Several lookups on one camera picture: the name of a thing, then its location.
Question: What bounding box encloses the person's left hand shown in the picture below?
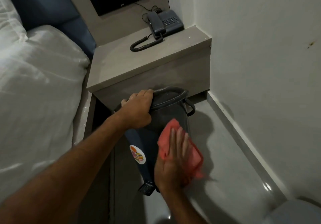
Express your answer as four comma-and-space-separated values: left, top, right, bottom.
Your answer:
117, 89, 154, 129

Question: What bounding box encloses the person's right hand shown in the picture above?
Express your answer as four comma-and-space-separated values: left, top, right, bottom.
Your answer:
153, 127, 194, 194

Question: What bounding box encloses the dark grey pedal bin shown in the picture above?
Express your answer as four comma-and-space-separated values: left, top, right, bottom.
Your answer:
113, 86, 196, 197

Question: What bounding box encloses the red cleaning cloth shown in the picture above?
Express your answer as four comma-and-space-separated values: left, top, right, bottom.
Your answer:
157, 119, 204, 179

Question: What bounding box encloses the person's left forearm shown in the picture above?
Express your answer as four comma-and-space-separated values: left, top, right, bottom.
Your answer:
0, 112, 132, 224

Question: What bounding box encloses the grey bedside table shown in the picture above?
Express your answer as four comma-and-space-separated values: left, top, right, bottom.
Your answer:
86, 25, 212, 107

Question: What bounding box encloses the white baseboard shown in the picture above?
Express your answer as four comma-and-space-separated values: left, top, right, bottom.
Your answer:
206, 90, 295, 201

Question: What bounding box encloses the dark grey telephone handset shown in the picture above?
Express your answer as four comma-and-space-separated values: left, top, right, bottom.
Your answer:
146, 11, 167, 40

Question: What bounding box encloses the blue padded headboard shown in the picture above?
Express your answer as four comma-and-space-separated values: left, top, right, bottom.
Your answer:
0, 0, 97, 59

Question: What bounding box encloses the black coiled telephone cord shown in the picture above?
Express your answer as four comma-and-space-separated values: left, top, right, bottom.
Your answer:
129, 34, 164, 53

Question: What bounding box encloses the dark grey corded telephone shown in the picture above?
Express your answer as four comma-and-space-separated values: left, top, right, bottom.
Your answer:
156, 9, 185, 35

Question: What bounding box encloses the thin black telephone cable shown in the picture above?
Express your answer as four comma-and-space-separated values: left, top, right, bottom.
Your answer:
133, 2, 164, 23

